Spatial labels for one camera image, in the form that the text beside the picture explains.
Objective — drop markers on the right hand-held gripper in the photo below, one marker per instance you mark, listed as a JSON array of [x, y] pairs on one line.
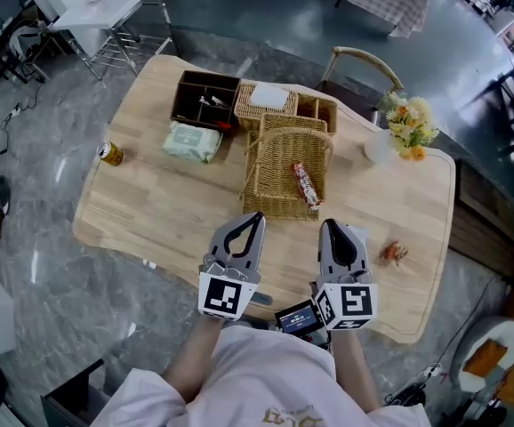
[[355, 303]]

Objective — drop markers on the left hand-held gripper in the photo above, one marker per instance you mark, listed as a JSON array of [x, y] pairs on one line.
[[221, 296]]

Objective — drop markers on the white square sachet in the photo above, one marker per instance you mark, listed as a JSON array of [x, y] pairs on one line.
[[360, 233]]

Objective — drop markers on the orange candy wrapper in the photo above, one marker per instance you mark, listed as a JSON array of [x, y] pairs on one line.
[[392, 252]]

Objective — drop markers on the red striped snack bar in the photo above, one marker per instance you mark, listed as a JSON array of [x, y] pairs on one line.
[[306, 185]]

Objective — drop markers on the large wicker basket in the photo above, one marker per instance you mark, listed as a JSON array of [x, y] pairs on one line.
[[275, 171]]

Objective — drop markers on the person's right forearm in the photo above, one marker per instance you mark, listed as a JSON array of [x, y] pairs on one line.
[[357, 367]]

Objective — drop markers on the person's left forearm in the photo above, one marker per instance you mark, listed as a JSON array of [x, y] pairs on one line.
[[192, 358]]

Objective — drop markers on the small black screen device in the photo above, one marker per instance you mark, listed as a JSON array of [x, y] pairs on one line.
[[299, 318]]

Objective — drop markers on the white vase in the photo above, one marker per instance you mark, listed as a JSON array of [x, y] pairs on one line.
[[377, 149]]

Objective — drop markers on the green wet wipes pack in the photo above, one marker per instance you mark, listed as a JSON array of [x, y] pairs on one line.
[[191, 141]]

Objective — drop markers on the person's white shirt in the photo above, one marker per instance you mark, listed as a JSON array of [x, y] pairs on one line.
[[266, 376]]

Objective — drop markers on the wicker tissue box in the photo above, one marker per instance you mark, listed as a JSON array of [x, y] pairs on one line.
[[243, 111]]

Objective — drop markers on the white power strip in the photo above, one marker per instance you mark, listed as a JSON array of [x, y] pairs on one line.
[[432, 370]]

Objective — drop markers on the dark wooden bench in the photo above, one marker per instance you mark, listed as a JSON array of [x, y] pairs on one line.
[[484, 220]]

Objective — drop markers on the yellow flower bouquet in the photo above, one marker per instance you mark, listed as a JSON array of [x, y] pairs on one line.
[[412, 125]]

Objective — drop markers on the black floor device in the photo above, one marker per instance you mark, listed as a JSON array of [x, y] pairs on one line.
[[406, 396]]

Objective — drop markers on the dark brown organizer box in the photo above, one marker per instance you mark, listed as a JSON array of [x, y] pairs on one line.
[[186, 105]]

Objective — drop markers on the wooden armchair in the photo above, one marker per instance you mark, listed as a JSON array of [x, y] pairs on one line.
[[346, 100]]

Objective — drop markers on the gold drink can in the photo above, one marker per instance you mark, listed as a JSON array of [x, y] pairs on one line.
[[112, 154]]

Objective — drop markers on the white tissue sheet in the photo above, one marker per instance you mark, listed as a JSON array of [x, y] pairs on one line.
[[269, 95]]

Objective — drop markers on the orange cushion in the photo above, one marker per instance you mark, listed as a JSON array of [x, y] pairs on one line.
[[484, 358]]

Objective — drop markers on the grey round pouf bed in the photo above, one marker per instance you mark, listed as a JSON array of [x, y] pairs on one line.
[[506, 329]]

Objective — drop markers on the black side stand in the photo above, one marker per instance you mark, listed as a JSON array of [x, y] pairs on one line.
[[74, 394]]

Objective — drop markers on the white side table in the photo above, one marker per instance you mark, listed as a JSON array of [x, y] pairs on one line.
[[106, 7]]

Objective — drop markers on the white jacket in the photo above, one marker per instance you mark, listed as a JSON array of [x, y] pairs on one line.
[[23, 38]]

